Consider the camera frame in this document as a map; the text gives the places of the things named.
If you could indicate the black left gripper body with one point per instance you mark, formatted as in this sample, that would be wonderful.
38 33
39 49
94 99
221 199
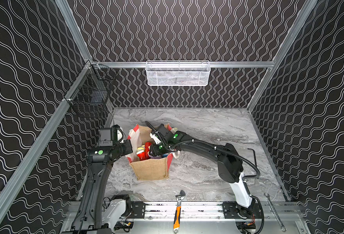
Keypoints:
128 146

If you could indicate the orange handled adjustable wrench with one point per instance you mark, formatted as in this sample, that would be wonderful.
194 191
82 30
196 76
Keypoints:
179 199

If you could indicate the black wire mesh basket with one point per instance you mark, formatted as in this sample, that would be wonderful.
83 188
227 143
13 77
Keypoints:
91 96

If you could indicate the white wire mesh basket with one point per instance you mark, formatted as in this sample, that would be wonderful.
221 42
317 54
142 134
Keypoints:
177 73

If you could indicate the red flashlight white head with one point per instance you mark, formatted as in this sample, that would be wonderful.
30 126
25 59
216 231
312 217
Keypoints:
141 153

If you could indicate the silver combination wrench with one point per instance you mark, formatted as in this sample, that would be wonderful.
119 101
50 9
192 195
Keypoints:
282 226

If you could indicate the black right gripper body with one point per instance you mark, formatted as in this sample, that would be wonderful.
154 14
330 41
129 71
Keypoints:
153 149

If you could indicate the black hex key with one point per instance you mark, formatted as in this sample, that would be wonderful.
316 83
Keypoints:
254 158

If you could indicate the jute and red tote bag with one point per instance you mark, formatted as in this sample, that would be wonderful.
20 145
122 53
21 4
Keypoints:
151 169

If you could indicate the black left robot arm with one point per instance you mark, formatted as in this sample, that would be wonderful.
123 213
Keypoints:
92 217

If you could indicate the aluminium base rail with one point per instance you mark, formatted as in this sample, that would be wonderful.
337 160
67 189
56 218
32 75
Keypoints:
206 211

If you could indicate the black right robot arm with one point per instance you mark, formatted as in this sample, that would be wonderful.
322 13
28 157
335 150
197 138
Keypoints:
232 168

